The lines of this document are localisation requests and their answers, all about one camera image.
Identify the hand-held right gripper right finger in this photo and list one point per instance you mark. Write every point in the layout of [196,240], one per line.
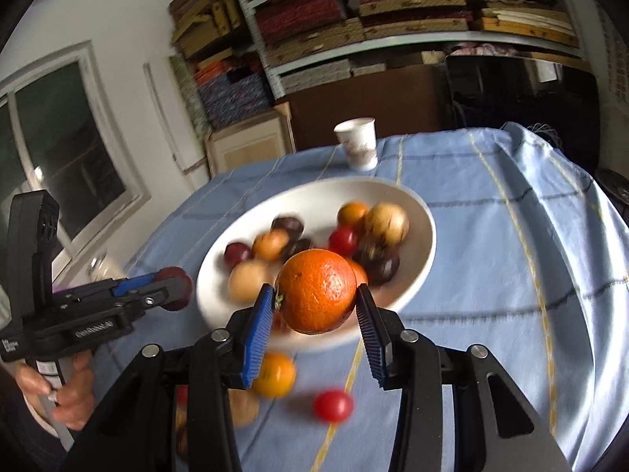
[373,339]

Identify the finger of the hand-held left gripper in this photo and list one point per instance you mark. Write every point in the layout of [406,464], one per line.
[164,295]
[135,285]

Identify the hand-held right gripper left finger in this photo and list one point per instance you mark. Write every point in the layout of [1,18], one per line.
[258,339]

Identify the large dark red plum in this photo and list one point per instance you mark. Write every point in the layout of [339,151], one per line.
[172,271]

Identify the rough skinned tangerine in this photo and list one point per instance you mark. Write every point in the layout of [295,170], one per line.
[317,290]

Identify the dark brown mangosteen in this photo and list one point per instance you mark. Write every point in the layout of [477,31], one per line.
[287,226]
[299,247]
[381,263]

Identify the white oval bowl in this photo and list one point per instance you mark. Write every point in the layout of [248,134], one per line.
[413,255]

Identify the large pale passion fruit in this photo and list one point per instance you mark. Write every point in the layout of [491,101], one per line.
[388,223]

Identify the person's left hand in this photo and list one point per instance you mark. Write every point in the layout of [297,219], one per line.
[73,393]

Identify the large smooth orange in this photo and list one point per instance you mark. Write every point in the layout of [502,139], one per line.
[277,374]

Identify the small tan passion fruit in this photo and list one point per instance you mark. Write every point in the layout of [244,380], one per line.
[244,408]

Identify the red tomato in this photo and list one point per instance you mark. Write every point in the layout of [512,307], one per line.
[334,405]
[342,242]

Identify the small dark red plum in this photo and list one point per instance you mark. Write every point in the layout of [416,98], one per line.
[238,253]

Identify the white framed dark window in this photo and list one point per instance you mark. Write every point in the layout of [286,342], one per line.
[64,157]

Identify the blue checked tablecloth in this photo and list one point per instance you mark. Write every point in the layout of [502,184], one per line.
[491,280]

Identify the light wooden framed panel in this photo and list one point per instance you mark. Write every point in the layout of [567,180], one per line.
[250,142]

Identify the white paper cup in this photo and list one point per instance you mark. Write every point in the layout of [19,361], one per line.
[357,150]

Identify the dark brown board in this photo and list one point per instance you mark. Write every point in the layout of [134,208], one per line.
[368,98]

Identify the black glossy panel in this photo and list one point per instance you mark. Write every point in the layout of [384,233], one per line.
[516,103]

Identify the white metal shelf unit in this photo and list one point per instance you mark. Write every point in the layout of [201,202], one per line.
[408,44]

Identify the stack of flat woven boxes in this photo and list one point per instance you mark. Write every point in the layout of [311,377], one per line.
[393,5]

